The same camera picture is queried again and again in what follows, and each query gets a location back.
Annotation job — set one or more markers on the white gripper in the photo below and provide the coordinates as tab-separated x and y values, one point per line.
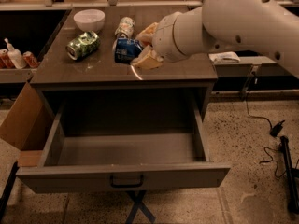
165	38

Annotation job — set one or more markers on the white green soda can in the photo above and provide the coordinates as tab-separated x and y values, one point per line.
125	28

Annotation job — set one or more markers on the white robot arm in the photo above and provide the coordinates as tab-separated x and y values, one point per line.
262	26

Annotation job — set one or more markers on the grey open drawer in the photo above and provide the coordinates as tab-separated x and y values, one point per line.
165	143

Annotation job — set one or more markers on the green crushed soda can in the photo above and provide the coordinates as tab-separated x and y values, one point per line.
83	45

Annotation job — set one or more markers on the white soap dispenser bottle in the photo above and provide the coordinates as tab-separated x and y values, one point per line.
15	55

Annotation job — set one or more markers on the red soda can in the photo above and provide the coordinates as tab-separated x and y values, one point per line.
30	59

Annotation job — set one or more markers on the grey counter cabinet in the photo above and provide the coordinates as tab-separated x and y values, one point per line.
99	71

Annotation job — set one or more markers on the black drawer handle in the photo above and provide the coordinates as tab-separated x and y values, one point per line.
126	183

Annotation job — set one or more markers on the red can at edge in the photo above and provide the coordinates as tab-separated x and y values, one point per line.
5	61

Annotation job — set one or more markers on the black tripod stand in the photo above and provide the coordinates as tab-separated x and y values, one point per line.
292	174

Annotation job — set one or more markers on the blue pepsi can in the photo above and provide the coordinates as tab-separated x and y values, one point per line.
126	49

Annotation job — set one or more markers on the brown cardboard box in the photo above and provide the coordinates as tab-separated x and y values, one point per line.
27	126

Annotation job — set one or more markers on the white bowl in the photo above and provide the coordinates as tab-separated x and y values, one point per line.
90	20

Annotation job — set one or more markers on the folded white cloth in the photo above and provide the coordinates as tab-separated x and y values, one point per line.
224	57

